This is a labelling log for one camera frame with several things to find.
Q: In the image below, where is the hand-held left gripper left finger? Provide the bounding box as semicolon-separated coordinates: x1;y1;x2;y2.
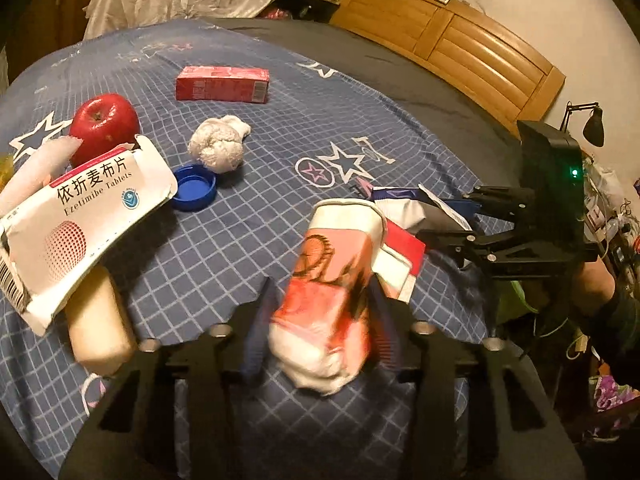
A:
59;276;280;480

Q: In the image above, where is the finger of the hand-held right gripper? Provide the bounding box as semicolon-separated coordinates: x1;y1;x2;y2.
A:
417;229;522;267
462;185;531;219

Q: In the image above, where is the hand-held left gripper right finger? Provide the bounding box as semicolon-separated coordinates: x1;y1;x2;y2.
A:
369;280;586;480

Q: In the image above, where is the crushed pink paper cup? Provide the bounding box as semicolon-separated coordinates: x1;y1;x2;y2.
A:
267;199;389;396

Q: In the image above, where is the blue white foil packet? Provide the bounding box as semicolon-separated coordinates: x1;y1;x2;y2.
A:
372;184;476;233

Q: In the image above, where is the person's right forearm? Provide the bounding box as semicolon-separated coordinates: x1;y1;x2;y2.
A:
569;255;640;346

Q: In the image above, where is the cluttered nightstand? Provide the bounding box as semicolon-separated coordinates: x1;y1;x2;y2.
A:
582;157;640;281

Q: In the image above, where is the red white paper packet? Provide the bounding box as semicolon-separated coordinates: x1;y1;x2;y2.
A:
374;220;427;304

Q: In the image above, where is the black desk lamp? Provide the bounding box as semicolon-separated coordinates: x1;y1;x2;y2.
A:
557;102;606;149

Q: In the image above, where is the dark grey mattress cover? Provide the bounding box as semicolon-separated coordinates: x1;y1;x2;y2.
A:
212;16;526;201

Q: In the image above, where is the blue bottle cap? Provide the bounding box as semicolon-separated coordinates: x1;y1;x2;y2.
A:
171;163;219;212

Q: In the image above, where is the wooden headboard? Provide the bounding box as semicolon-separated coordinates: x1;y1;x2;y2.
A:
329;0;567;137

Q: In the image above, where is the blue star printed bedsheet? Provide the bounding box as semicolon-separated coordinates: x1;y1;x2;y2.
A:
0;17;503;480

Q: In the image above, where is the crumpled white tissue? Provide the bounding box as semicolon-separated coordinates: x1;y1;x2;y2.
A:
188;115;251;174

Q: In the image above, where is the purple printed cloth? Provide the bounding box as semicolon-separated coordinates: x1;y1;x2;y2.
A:
591;374;640;413

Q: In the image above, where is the white medicine box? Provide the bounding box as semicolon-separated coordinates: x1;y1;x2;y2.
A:
0;135;179;337

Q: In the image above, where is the red carton box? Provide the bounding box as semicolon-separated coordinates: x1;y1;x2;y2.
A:
175;66;271;105

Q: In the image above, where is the red apple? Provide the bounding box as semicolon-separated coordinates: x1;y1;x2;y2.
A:
69;93;141;169

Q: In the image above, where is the white plastic wrapper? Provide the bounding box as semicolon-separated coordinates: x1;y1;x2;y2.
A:
0;135;82;217

